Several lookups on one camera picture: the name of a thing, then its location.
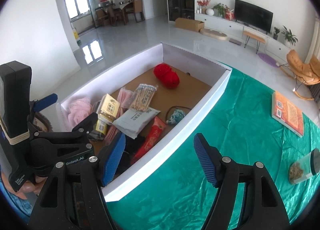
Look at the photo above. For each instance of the pink mesh bath pouf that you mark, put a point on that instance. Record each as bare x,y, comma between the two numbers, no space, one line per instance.
78,110

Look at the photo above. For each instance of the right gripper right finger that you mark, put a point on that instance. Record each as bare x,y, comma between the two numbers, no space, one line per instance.
262,206

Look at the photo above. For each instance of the dining table with chairs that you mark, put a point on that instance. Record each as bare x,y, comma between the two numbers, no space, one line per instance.
107,12

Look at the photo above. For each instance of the black yellow packaged cloth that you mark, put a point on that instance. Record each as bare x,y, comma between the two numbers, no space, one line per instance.
99,131

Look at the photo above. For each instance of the red foil packet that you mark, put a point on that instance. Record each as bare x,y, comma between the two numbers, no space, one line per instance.
151,139

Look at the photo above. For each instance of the red yarn ball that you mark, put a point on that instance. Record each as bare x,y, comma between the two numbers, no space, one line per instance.
165,74

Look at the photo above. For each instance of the red flower arrangement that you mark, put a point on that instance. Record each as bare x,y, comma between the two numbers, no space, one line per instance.
203,4

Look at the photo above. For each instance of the grey plastic mailer bag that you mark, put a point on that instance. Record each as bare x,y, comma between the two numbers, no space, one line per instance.
132,121

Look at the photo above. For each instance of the brown cardboard box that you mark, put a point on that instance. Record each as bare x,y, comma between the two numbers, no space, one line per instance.
189,24

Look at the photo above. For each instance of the pink fabric pack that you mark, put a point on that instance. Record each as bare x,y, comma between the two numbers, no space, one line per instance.
123,96

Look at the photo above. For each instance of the bag of wooden sticks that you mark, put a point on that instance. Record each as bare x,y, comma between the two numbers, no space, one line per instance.
141,98

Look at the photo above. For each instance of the green satin tablecloth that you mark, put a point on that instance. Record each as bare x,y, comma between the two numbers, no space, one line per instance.
178,196

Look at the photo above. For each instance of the black flat television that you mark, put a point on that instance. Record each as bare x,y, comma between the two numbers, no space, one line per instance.
253,15

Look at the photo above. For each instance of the orange lounge chair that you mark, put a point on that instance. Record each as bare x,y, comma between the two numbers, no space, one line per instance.
302,73

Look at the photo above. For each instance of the clear jar black lid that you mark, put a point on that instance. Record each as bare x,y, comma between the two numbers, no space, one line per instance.
304,168

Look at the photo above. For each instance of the blue patterned sachet pouch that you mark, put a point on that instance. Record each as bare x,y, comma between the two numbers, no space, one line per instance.
175,114

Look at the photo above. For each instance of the person's left hand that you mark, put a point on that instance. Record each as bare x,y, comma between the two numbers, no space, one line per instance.
30,187

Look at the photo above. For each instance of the small dark potted plant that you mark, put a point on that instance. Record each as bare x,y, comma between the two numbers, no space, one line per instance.
276,33

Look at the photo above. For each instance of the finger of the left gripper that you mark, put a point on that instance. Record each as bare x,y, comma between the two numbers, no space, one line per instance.
39,105
85,126

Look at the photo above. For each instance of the green plant with red gift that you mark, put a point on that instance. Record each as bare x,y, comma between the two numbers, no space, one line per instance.
224,11

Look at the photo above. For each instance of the white cardboard storage box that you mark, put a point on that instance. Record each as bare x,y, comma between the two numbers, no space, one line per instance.
202,82

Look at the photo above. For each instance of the small wooden bench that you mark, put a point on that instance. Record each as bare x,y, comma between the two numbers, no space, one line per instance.
259,40

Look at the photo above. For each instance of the orange hardcover book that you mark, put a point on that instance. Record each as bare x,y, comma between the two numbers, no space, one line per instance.
288,114

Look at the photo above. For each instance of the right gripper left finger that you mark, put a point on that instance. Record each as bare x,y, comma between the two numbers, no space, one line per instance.
72,196

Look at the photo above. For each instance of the beige tissue pack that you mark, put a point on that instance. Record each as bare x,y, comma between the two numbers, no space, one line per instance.
108,109

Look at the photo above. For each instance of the white tv cabinet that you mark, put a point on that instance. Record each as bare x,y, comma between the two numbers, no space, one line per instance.
241,33

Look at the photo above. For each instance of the purple round floor mat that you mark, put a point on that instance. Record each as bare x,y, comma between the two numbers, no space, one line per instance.
267,59

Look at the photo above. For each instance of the green potted plant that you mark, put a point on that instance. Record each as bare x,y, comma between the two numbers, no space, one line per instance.
290,40

